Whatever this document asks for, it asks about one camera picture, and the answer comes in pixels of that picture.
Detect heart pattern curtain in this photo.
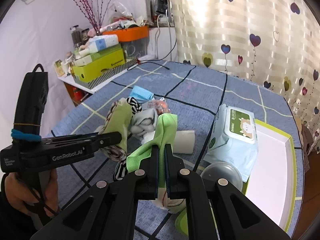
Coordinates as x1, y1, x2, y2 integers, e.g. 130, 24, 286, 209
170, 0, 319, 148

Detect yellow green cardboard box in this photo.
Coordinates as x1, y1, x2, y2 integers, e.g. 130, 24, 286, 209
73, 49, 125, 82

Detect bright green cloth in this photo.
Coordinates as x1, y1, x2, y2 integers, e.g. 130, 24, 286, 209
126, 113, 178, 188

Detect person left hand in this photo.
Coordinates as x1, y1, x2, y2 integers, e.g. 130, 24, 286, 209
4, 169, 59, 215

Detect black white striped sock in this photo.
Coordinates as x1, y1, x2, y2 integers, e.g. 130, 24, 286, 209
126, 97, 142, 115

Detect small orange item bag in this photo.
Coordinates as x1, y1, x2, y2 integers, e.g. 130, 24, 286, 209
148, 100, 171, 115

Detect green white box tray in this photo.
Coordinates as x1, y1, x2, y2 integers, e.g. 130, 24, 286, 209
245, 119, 297, 232

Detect green square lid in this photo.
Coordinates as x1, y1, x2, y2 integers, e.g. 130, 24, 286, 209
175, 208, 188, 236

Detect white grey sock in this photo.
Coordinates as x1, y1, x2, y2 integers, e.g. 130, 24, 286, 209
130, 108, 158, 137

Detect blue white tissue pack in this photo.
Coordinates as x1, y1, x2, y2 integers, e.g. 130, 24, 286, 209
87, 34, 119, 54

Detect wet wipes pack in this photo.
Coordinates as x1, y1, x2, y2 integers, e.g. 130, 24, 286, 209
203, 104, 258, 183

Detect clear plastic round container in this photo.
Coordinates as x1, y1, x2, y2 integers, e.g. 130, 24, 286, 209
200, 161, 243, 191

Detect cream sock red stripe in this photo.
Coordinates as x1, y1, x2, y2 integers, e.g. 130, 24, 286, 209
151, 187, 186, 214

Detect orange plastic bin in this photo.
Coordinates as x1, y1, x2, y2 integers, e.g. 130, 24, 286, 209
103, 25, 149, 42

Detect black cable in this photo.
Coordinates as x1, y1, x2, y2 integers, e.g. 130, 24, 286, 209
126, 15, 178, 71

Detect blue face mask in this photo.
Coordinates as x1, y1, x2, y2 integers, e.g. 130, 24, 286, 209
130, 86, 154, 103

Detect purple decorative branches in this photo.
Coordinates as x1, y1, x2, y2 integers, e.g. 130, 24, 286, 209
68, 0, 121, 34

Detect green towel patterned trim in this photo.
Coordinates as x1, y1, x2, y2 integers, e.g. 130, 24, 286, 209
98, 98, 132, 161

